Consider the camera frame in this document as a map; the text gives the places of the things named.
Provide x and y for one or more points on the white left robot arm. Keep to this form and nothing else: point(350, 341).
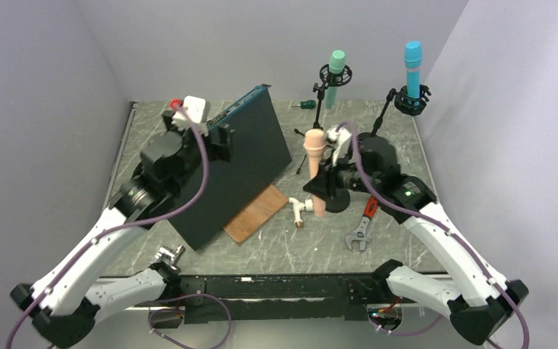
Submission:
point(67, 303)

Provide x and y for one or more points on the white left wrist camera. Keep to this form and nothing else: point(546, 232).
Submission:
point(190, 110)

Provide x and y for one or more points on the wooden board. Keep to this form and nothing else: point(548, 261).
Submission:
point(255, 214)

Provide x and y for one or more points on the beige microphone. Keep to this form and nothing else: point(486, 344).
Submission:
point(314, 144)

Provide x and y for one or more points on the green handled screwdriver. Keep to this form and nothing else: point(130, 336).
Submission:
point(305, 104)

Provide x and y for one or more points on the black round-base shock-mount stand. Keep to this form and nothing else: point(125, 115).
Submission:
point(412, 106)

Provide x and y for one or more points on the dark blue-edged network switch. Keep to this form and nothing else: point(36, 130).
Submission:
point(259, 155)

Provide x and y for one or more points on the black round-base microphone stand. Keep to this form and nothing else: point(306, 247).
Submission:
point(339, 202)

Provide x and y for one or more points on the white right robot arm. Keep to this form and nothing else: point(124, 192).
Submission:
point(477, 299)

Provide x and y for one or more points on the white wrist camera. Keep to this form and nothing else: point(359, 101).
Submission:
point(190, 110)
point(339, 138)

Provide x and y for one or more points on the chrome faucet fitting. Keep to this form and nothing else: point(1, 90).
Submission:
point(169, 257)

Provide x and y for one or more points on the blue microphone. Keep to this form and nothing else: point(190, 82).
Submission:
point(412, 62)

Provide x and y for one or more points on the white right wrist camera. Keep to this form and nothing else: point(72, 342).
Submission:
point(339, 138)

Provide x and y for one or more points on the red handled adjustable wrench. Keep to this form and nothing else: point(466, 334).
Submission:
point(359, 235)

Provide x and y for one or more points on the white plastic faucet fitting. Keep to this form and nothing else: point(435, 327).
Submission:
point(298, 207)

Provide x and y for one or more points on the black mounting base rail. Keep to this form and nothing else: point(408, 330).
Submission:
point(269, 294)

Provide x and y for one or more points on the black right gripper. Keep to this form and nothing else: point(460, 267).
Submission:
point(327, 178)

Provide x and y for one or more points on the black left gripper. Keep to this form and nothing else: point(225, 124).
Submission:
point(221, 151)

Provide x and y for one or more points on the black tripod microphone stand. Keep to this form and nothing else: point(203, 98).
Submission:
point(321, 93)

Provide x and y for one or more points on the green microphone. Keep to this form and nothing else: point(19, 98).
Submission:
point(335, 68)

